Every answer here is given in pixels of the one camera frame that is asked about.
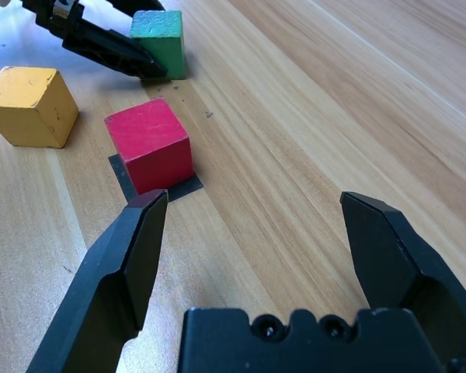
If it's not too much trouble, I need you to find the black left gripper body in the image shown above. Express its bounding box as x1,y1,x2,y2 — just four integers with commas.
21,0,87,40

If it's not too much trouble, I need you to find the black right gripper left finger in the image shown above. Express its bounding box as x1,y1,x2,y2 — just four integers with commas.
25,189,170,373

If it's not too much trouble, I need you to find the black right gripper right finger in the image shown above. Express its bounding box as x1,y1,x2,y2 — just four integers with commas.
339,190,466,373

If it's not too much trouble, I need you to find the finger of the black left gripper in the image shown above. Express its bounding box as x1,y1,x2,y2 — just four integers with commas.
63,16,169,79
108,0,166,16

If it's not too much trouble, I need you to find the green wooden block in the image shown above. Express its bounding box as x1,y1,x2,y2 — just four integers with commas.
130,9,186,81

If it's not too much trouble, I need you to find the yellow wooden block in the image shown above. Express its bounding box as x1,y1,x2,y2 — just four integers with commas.
0,65,80,150

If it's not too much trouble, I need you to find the red wooden block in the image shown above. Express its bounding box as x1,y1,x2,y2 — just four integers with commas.
103,97,196,196

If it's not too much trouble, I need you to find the black square tape marker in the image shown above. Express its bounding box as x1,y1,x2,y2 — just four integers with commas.
108,153,205,206

